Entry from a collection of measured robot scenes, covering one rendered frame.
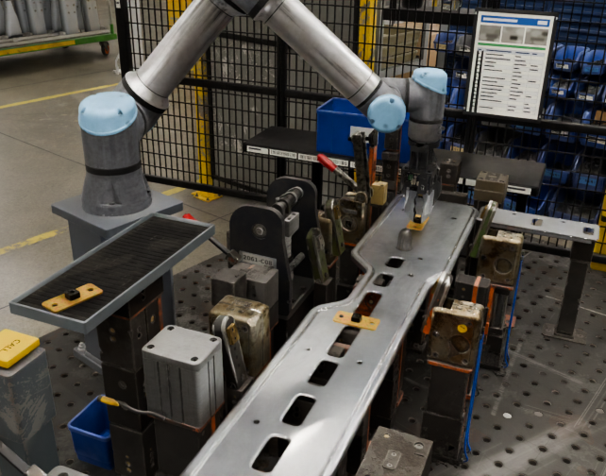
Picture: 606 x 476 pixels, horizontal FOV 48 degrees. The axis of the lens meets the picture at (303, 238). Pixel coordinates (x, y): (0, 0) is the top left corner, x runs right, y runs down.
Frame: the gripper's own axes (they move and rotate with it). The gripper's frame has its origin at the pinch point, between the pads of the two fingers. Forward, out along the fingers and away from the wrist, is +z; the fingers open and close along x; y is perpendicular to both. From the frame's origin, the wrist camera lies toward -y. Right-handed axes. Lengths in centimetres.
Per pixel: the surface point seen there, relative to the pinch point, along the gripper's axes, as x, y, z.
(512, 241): 22.8, 7.9, -1.4
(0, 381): -32, 99, -11
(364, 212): -13.0, 1.7, 0.7
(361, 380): 7, 63, 2
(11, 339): -33, 94, -14
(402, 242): 0.0, 14.2, 0.7
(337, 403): 5, 70, 2
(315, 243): -13.2, 34.3, -5.4
